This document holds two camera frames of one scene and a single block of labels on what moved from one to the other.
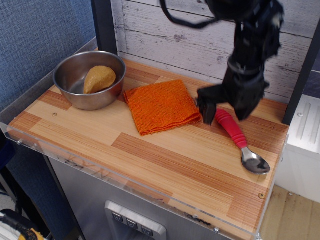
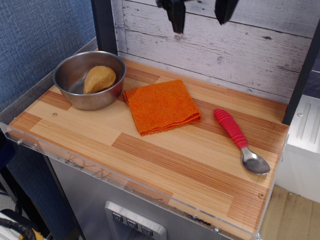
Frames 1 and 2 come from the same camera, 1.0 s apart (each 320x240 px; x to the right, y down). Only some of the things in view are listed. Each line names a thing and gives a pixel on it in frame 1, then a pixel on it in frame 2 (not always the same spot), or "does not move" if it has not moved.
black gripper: (244, 85) to (176, 10)
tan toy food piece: (97, 78) does not move
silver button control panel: (121, 223) does not move
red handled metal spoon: (252, 163) does not move
